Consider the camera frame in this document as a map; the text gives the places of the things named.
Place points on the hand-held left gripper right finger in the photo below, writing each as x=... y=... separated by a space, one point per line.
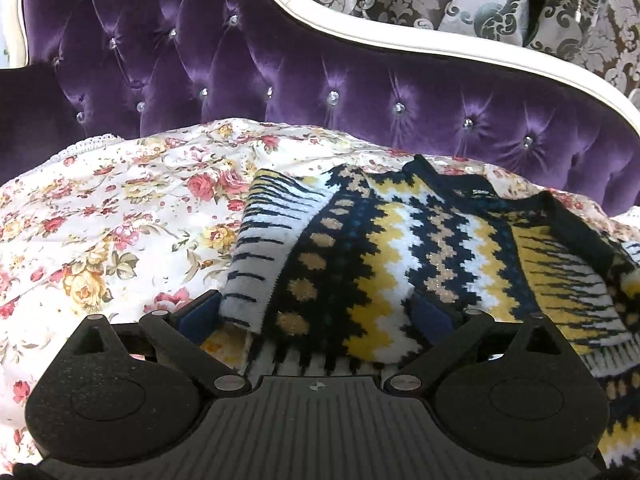
x=434 y=312

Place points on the purple tufted velvet headboard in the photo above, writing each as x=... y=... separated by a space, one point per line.
x=240 y=50

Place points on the floral rose bedsheet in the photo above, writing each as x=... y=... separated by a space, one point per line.
x=125 y=220

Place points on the yellow navy zigzag knit sweater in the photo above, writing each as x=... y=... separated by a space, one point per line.
x=400 y=260

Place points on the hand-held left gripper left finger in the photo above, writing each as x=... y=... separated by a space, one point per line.
x=199 y=319

